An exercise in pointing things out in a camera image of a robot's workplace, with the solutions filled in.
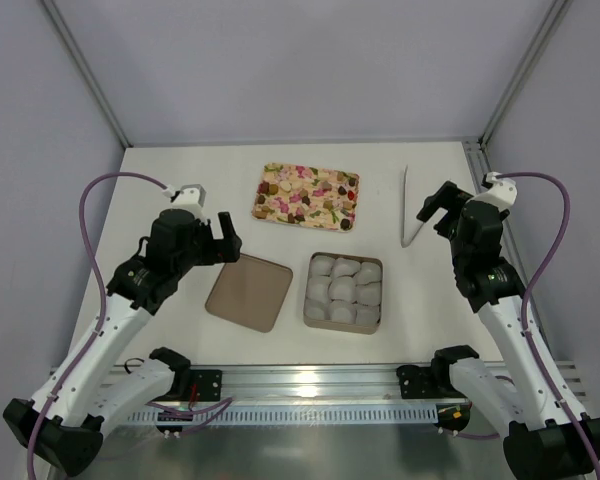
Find metal tongs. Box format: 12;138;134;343
401;165;424;248

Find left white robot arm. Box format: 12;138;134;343
3;209;242;477

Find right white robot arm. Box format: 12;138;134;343
417;175;600;479

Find beige tin lid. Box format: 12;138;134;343
205;254;293;333

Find floral tray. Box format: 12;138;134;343
251;163;360;232

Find beige tin box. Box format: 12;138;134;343
302;252;384;335

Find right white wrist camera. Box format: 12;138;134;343
479;172;517;212

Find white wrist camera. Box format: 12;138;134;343
479;172;517;212
162;184;206;217

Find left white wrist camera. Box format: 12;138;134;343
162;184;206;217

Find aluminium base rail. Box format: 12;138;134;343
49;359;589;426

